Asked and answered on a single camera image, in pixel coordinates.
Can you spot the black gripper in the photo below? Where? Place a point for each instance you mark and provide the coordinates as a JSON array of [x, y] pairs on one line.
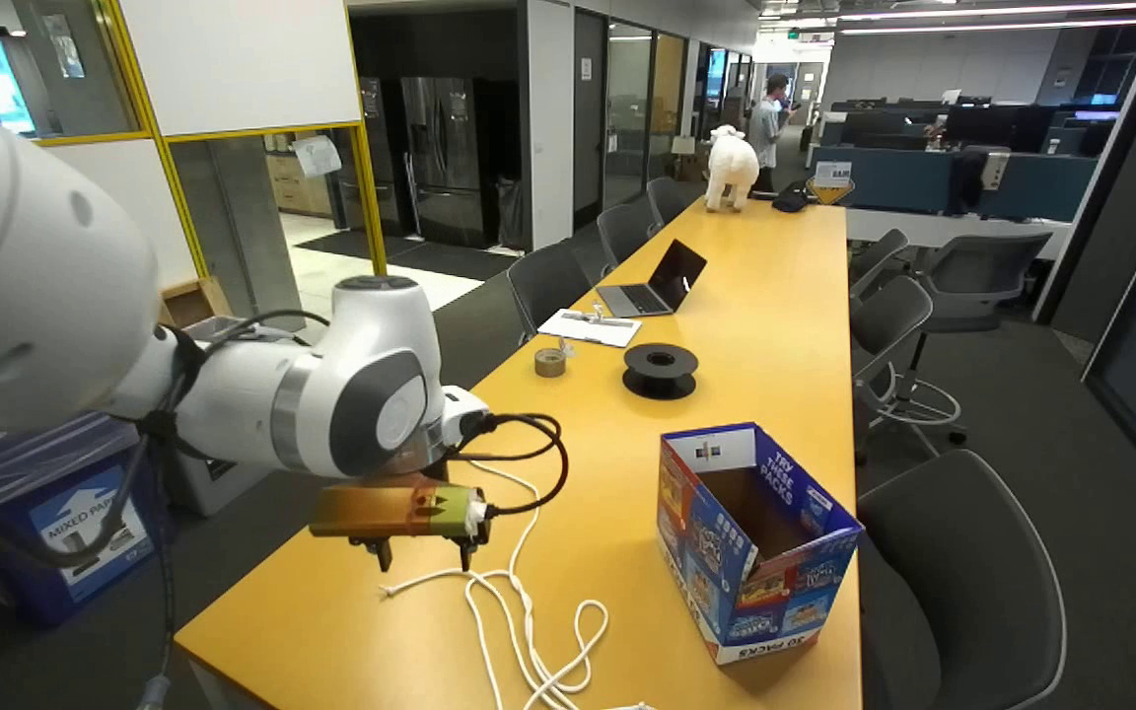
[[418, 469]]

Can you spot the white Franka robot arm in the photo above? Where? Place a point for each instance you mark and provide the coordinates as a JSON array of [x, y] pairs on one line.
[[57, 261]]

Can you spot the blue printed carton box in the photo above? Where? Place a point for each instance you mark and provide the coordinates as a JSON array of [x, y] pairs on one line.
[[740, 578]]

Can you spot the small pale desk box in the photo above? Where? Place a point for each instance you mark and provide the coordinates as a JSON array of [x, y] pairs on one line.
[[834, 185]]

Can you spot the dark mesh office chair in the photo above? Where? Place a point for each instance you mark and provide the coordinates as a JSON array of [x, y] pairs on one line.
[[483, 328], [674, 199], [965, 578], [876, 258], [888, 318], [984, 271], [628, 232], [554, 283]]

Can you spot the white paper sheets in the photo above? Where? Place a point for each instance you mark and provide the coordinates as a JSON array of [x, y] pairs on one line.
[[590, 328]]

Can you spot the black filament spool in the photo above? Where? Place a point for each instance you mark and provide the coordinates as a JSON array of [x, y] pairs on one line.
[[661, 367]]

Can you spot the blue labelled recycling bin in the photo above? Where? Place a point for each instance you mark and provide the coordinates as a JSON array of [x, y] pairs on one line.
[[57, 527]]

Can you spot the open grey laptop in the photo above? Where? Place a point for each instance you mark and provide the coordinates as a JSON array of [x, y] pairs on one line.
[[674, 274]]

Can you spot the dark glass-door fridge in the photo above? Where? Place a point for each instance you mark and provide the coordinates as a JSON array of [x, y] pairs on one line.
[[452, 161]]

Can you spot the white polar bear figure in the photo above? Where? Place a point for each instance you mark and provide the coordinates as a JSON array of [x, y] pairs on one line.
[[733, 164]]

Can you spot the small black desk object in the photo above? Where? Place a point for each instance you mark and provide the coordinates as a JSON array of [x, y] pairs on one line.
[[795, 199]]

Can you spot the person in grey shirt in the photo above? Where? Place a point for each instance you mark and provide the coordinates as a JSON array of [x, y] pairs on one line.
[[770, 123]]

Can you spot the blue office partition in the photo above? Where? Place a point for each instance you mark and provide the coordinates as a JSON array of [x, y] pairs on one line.
[[909, 185]]

